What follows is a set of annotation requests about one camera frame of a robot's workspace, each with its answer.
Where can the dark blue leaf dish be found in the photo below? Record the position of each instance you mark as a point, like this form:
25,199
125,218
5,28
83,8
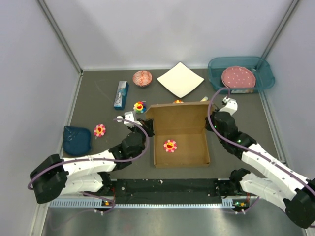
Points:
76,141

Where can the red patterned bowl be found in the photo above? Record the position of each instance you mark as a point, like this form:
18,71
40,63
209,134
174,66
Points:
142,78

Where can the pink flower plush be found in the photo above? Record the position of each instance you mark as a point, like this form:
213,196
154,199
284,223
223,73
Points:
170,146
99,130

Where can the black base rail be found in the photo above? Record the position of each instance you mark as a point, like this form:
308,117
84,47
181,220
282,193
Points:
166,191

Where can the rainbow flower plush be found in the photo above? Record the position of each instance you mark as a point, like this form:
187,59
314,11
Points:
140,107

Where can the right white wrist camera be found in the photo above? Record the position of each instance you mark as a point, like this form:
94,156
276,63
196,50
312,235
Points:
229,105

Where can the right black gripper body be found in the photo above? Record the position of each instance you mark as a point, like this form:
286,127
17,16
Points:
212,120

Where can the pink polka dot plate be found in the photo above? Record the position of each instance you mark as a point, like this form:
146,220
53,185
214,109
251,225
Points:
236,77

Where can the orange flower plush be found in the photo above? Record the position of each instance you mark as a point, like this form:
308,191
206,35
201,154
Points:
177,101

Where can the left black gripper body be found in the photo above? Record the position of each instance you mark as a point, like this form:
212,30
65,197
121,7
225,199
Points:
145,128

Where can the white square plate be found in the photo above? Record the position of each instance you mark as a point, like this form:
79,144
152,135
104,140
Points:
180,80

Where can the blue toothpaste box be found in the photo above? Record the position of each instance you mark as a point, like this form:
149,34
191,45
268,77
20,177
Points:
121,95

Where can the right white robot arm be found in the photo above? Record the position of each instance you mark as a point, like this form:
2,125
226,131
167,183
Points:
291,192

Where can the teal plastic bin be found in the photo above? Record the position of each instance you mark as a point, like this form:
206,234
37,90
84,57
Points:
258,66

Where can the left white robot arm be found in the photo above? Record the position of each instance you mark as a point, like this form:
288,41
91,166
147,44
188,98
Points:
89,174

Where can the brown cardboard box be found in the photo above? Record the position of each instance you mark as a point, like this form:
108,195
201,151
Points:
184,123

